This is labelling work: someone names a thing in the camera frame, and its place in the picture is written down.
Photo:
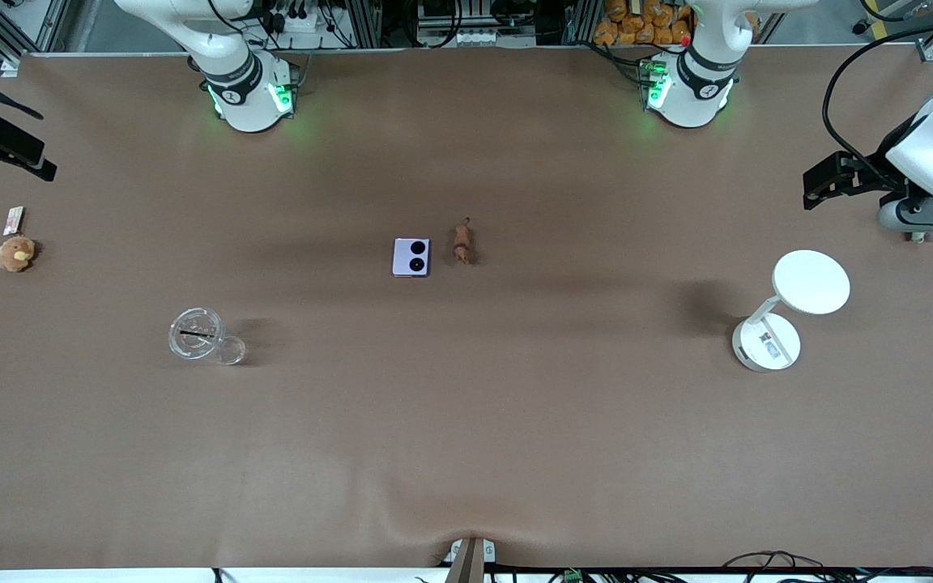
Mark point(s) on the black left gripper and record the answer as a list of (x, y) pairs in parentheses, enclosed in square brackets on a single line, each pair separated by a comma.
[(876, 169)]

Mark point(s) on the brown lion statue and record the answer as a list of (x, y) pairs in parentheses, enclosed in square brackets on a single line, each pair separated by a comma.
[(462, 243)]

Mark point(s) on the lilac flip phone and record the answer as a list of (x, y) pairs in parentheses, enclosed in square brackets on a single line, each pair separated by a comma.
[(411, 257)]

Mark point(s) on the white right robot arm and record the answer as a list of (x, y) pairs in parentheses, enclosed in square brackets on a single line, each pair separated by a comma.
[(244, 97)]

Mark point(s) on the white desk lamp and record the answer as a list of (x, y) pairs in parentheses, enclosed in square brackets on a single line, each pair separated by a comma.
[(811, 281)]

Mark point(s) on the orange plush toy pile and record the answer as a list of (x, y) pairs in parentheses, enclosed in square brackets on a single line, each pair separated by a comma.
[(636, 24)]

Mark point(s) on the clear glass cup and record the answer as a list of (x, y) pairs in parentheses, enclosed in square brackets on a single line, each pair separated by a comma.
[(195, 334)]

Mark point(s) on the black stick in glass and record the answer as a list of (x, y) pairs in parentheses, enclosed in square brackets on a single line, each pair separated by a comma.
[(198, 332)]

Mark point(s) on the white power strip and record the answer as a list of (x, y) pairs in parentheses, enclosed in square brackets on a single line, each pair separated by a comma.
[(296, 22)]

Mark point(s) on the brown table cover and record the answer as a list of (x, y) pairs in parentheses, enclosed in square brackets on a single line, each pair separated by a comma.
[(466, 445)]

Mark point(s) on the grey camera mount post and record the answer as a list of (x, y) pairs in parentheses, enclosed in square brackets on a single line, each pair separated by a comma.
[(469, 560)]

